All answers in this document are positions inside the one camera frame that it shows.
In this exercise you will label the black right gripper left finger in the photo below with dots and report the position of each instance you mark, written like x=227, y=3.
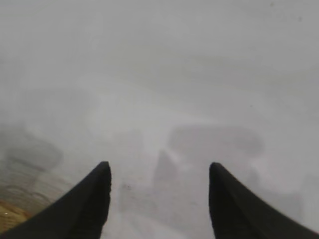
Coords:
x=74, y=211

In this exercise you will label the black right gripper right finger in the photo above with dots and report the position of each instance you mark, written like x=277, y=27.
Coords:
x=236, y=211

